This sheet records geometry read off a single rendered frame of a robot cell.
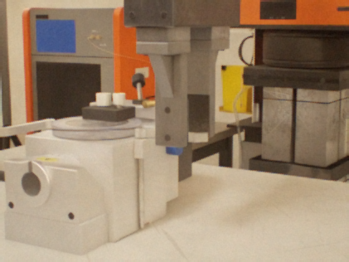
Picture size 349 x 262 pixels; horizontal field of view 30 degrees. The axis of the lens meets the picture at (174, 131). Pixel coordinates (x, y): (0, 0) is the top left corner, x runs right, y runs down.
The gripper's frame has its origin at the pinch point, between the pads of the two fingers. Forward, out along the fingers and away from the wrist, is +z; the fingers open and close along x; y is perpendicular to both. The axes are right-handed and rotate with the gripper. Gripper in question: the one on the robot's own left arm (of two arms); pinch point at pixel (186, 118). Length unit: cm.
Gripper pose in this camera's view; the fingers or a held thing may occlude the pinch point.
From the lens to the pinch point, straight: 57.8
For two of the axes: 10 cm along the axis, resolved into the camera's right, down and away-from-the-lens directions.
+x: 4.8, -1.5, 8.6
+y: 8.8, 0.8, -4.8
